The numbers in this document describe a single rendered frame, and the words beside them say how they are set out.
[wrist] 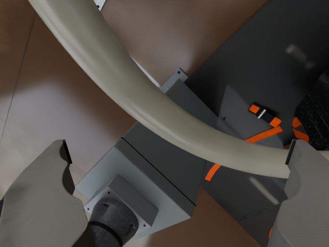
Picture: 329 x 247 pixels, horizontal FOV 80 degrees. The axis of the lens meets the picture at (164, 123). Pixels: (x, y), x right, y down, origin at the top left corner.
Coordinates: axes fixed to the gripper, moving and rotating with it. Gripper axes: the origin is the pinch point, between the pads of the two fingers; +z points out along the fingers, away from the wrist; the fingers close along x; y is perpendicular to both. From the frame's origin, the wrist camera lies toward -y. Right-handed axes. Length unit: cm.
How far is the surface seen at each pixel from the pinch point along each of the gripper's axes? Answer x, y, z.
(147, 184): -9, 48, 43
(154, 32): -11, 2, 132
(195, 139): 1.6, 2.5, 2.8
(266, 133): 64, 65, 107
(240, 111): 46, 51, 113
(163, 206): -3, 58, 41
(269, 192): 78, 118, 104
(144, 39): -19, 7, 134
